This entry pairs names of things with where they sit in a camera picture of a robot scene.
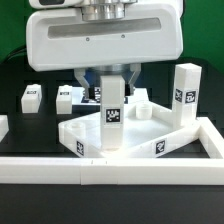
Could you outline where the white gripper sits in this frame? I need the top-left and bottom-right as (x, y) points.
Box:
(26, 3), (184, 100)

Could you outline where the white desk top tray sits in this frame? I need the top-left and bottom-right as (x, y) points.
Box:
(58, 103), (200, 159)

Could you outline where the fiducial marker sheet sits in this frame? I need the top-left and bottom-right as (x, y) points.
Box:
(72, 87), (149, 106)

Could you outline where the white left fence block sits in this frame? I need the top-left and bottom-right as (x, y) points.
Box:
(0, 115), (9, 142)

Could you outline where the white right fence bar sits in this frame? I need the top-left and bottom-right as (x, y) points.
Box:
(198, 117), (224, 159)

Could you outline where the black thick cable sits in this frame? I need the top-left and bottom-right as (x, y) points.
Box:
(3, 44), (29, 63)

